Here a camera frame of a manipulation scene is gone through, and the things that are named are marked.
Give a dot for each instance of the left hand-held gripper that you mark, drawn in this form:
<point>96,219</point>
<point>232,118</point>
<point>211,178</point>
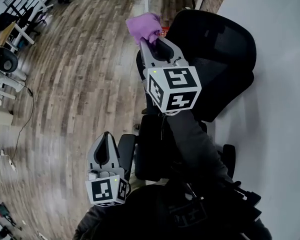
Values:
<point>105,190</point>

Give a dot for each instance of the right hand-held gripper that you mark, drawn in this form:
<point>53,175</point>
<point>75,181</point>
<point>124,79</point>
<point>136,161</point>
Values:
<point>175,89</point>

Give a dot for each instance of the purple cloth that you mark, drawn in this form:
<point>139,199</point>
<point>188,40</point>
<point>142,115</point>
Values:
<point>145,25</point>

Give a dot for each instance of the black mesh office chair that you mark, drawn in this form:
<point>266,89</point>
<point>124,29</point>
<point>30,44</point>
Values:
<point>222,94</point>

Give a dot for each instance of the person's left forearm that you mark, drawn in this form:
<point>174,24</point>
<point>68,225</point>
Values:
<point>95,224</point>

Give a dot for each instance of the person's right forearm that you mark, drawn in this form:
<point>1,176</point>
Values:
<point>190,141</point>

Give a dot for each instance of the red box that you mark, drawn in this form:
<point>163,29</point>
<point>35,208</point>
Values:
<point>165,32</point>

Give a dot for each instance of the black chair seat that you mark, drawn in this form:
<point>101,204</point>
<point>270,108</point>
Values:
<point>152,146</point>

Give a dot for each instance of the person's black jacket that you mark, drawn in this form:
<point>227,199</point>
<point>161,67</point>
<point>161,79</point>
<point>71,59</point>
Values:
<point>152,214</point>

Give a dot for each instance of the white power strip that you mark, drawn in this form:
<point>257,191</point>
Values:
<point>12,165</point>

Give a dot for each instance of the cardboard box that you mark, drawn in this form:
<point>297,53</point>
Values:
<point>1,116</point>

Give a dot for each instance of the beige padded stand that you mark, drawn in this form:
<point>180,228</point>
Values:
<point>10,80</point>

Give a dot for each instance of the black round device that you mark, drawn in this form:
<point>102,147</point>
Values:
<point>8,61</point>

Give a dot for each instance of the black body-worn device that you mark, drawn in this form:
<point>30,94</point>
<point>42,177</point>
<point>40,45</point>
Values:
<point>247,201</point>

